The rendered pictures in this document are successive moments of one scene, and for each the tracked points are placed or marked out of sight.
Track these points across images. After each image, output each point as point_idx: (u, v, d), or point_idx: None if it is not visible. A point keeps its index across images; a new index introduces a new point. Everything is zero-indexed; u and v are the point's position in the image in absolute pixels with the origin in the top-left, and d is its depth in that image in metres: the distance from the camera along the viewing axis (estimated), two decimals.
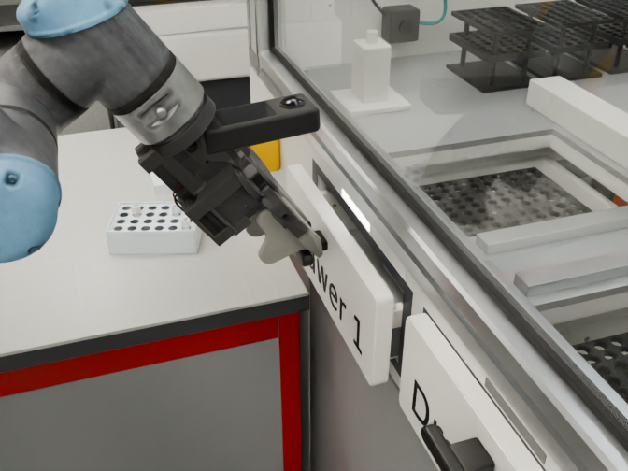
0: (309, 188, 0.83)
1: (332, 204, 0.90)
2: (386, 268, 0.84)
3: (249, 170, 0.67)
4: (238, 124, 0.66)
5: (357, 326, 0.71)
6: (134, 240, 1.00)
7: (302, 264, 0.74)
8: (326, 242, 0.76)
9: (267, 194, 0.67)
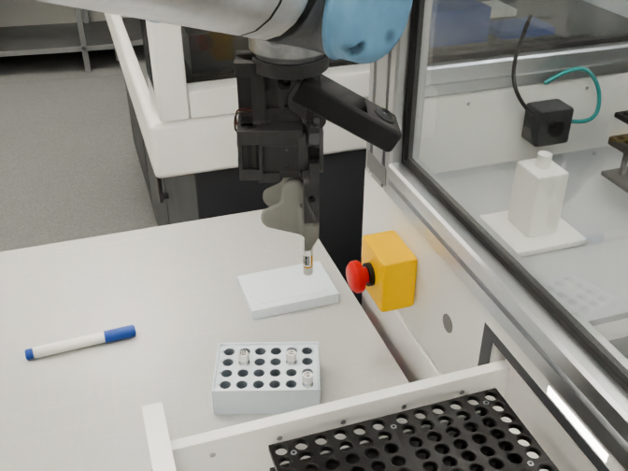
0: (161, 460, 0.57)
1: (209, 453, 0.64)
2: None
3: (314, 138, 0.67)
4: (334, 96, 0.67)
5: None
6: (245, 400, 0.83)
7: None
8: None
9: (312, 170, 0.68)
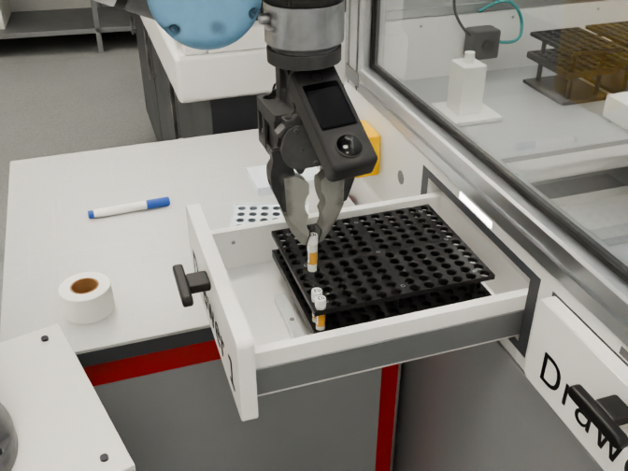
0: (201, 228, 0.87)
1: (231, 241, 0.94)
2: (276, 304, 0.89)
3: (279, 128, 0.69)
4: (304, 99, 0.66)
5: (230, 364, 0.76)
6: None
7: (182, 305, 0.79)
8: (208, 283, 0.81)
9: (270, 156, 0.70)
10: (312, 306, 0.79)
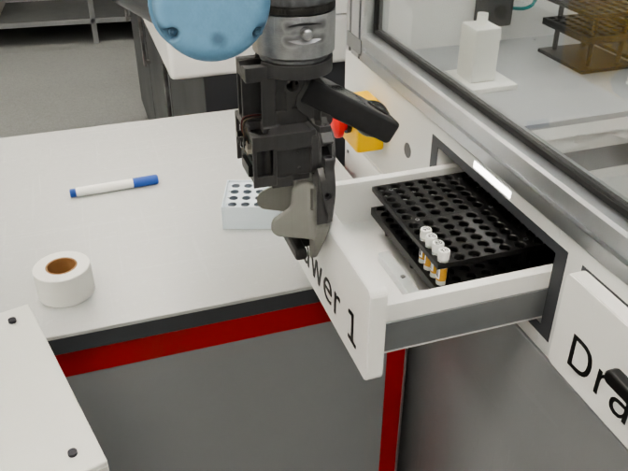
0: None
1: None
2: (381, 263, 0.84)
3: (327, 136, 0.67)
4: (339, 92, 0.68)
5: (350, 320, 0.71)
6: (248, 216, 1.04)
7: (295, 257, 0.73)
8: None
9: (328, 166, 0.68)
10: (435, 260, 0.74)
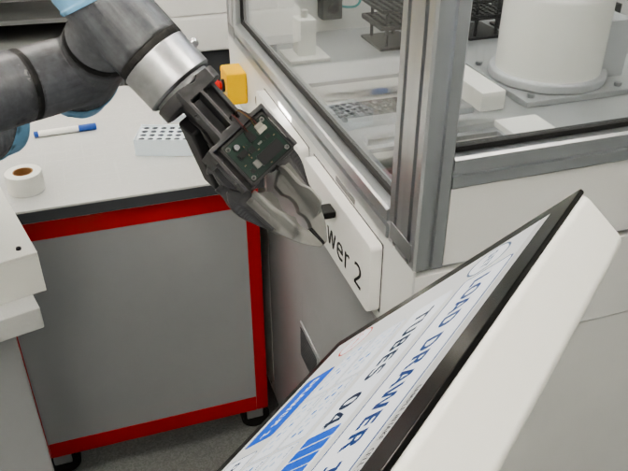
0: (268, 101, 1.37)
1: None
2: None
3: None
4: None
5: None
6: (151, 146, 1.54)
7: None
8: None
9: None
10: None
